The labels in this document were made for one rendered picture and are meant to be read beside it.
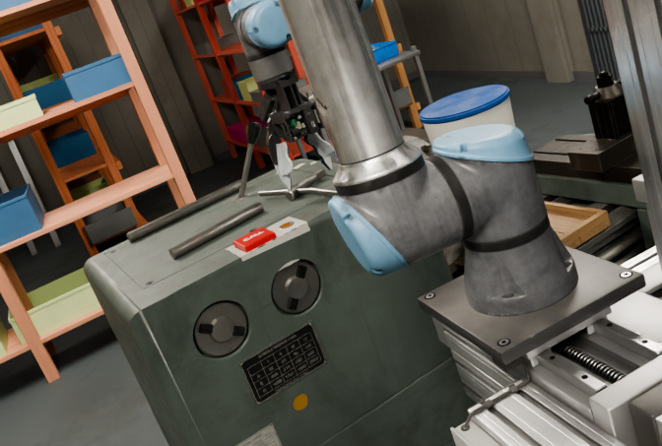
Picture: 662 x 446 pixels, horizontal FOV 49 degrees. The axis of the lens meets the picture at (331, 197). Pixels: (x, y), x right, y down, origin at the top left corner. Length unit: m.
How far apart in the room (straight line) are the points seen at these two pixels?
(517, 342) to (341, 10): 0.44
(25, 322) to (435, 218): 3.81
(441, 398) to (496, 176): 0.70
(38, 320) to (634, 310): 3.88
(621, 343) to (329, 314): 0.54
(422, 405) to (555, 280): 0.60
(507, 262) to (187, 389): 0.58
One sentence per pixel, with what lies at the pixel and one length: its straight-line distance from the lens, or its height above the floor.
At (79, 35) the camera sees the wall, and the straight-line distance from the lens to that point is 8.54.
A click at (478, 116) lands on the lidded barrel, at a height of 0.62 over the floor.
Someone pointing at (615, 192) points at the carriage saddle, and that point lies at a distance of 1.94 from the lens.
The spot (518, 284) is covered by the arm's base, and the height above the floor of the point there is 1.20.
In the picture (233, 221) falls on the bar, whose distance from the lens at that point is 1.39.
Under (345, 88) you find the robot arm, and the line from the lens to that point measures 0.85.
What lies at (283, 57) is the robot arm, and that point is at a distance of 1.32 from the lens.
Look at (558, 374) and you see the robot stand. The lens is 0.94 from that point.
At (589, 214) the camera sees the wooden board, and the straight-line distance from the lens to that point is 1.86.
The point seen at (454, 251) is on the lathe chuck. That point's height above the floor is 0.99.
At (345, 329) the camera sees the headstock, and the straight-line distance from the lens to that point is 1.34.
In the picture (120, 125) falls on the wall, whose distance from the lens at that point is 8.58.
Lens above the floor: 1.64
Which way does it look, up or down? 17 degrees down
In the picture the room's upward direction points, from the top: 20 degrees counter-clockwise
